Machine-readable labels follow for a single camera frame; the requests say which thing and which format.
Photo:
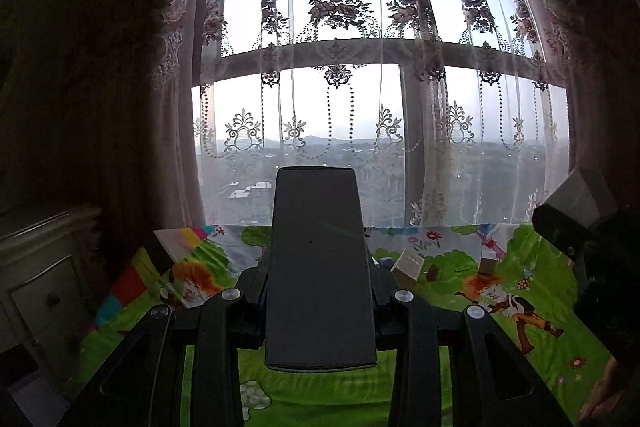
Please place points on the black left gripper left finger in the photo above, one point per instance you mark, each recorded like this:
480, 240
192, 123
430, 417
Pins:
181, 368

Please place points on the white drawer cabinet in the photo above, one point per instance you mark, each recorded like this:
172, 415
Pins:
44, 294

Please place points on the green cartoon printed cloth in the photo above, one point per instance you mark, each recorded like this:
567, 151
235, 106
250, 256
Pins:
531, 295

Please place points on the white cube box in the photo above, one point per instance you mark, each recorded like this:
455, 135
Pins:
583, 196

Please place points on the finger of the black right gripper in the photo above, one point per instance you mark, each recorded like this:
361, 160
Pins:
605, 259

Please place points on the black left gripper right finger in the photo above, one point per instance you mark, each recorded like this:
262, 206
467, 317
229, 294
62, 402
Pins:
461, 355

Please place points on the pink drape curtain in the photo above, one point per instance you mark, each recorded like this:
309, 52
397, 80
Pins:
93, 105

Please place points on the white barcode medicine box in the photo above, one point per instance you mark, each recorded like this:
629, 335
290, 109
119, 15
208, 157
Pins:
319, 304

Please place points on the long white tilted box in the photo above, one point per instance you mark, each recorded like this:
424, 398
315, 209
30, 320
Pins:
408, 267

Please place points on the beige cube box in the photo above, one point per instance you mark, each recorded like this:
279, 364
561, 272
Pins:
487, 266

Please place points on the maroon binder clip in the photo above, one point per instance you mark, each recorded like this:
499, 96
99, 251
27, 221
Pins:
432, 273

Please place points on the white lace sheer curtain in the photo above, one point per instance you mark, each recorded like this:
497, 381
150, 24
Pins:
445, 109

